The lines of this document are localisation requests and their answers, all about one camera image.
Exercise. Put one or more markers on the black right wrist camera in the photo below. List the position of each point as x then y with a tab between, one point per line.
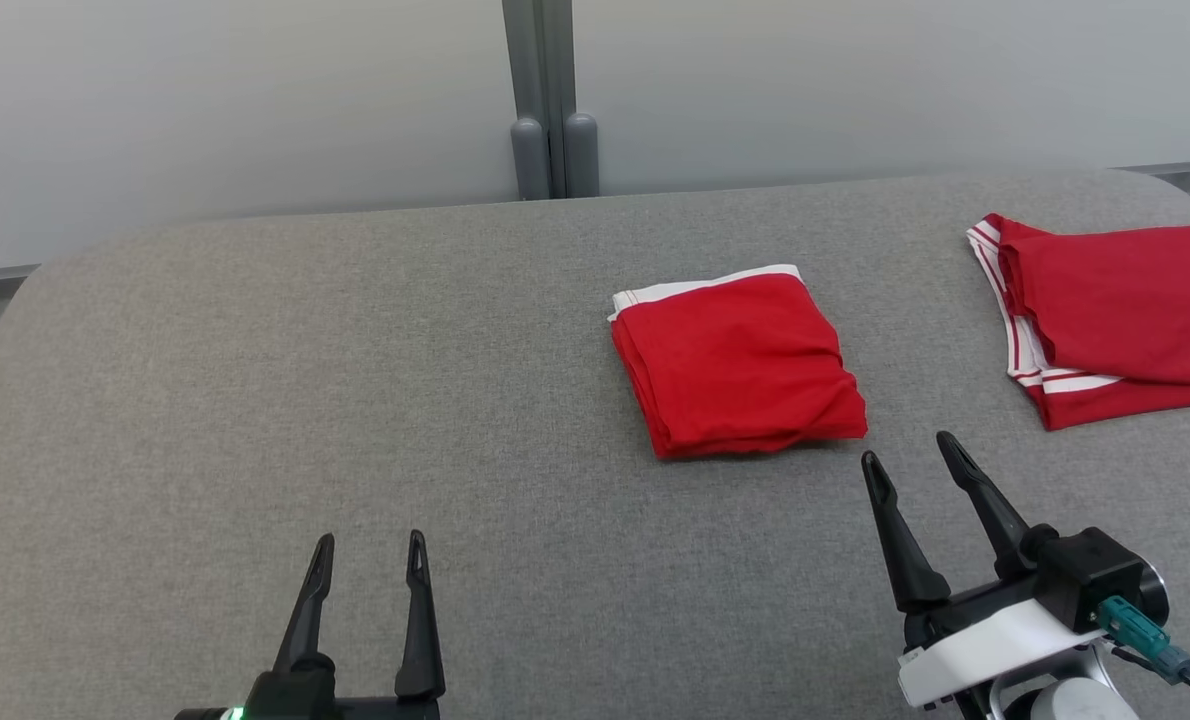
1095	575

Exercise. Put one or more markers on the red white shorts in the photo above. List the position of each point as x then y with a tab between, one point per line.
745	370

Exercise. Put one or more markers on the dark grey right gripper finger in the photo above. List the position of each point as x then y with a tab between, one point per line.
990	510
905	560

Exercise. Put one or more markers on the red white basketball jersey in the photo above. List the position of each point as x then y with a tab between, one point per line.
1135	310

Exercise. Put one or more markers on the grey partition post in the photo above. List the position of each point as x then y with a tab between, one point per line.
550	100

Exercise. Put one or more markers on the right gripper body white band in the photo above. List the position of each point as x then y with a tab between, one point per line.
995	645

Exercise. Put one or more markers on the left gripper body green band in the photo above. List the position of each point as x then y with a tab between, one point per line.
295	700

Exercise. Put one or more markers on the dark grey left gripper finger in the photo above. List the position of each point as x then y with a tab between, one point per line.
307	620
419	640

